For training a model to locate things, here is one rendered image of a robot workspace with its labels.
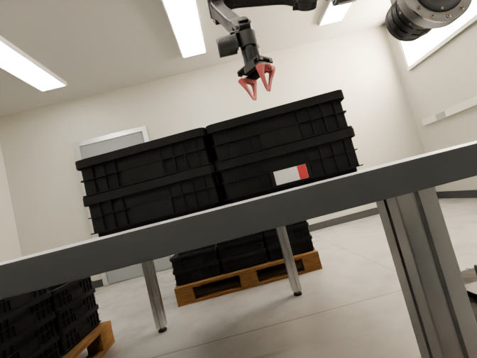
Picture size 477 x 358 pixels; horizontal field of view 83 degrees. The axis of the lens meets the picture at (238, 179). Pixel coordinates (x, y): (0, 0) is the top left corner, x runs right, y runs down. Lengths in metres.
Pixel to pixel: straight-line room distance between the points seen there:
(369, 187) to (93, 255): 0.35
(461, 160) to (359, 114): 4.17
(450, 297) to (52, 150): 4.76
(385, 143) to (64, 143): 4.77
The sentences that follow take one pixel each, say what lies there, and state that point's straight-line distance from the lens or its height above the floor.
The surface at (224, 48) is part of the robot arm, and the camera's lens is 0.91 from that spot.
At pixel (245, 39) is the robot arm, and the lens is 0.92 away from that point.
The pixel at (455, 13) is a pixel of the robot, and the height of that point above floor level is 1.05.
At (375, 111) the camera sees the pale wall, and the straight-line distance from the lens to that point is 4.71.
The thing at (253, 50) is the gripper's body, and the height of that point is 1.13.
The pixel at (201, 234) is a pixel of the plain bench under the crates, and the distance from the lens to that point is 0.34.
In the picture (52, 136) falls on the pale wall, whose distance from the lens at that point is 4.91.
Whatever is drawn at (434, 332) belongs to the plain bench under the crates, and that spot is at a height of 0.46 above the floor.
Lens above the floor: 0.70
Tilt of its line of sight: 4 degrees up
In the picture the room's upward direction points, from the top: 14 degrees counter-clockwise
